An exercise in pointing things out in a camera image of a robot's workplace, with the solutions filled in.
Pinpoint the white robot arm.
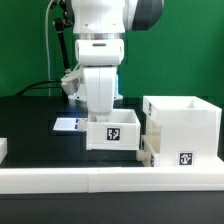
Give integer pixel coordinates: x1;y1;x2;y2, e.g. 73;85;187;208
62;0;164;117

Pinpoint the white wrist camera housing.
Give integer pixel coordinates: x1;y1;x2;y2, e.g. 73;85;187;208
61;71;81;95

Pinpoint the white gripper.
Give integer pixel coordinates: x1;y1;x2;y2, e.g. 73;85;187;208
83;67;117;116

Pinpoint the white front drawer tray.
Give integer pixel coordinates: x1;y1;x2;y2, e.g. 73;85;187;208
136;135;160;167

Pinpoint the white drawer cabinet box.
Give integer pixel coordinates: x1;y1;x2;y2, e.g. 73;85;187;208
143;96;222;167

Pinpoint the black cable bundle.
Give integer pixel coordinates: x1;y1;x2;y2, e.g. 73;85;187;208
15;0;75;98

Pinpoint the white obstacle fence frame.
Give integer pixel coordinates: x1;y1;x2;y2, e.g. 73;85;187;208
0;137;224;195

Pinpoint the white drawer tray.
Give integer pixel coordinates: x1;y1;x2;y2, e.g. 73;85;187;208
78;109;141;151
136;135;160;167

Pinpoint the white marker tag sheet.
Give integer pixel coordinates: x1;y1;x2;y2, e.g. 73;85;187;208
53;118;87;131

